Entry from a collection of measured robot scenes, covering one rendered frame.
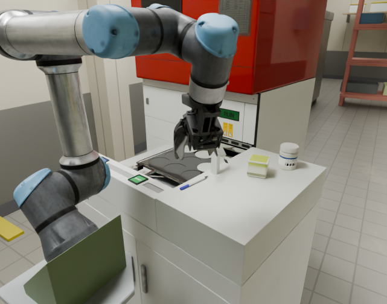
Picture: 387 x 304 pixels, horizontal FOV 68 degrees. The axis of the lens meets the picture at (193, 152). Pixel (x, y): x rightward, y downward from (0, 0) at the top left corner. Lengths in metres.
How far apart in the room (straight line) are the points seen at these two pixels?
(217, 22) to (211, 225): 0.55
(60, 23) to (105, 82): 2.46
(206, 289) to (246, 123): 0.77
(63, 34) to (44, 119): 2.43
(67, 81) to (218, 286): 0.73
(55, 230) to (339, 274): 1.86
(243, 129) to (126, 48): 1.03
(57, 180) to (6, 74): 1.99
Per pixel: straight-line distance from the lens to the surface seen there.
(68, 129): 0.89
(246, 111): 1.40
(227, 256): 0.86
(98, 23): 0.47
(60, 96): 0.87
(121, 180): 1.13
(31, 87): 2.90
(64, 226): 0.84
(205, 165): 1.35
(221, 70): 0.54
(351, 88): 7.08
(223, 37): 0.51
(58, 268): 0.78
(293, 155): 1.20
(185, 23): 0.56
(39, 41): 0.64
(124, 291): 0.90
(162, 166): 1.35
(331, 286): 2.18
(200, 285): 1.02
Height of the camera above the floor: 1.48
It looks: 23 degrees down
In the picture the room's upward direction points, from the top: straight up
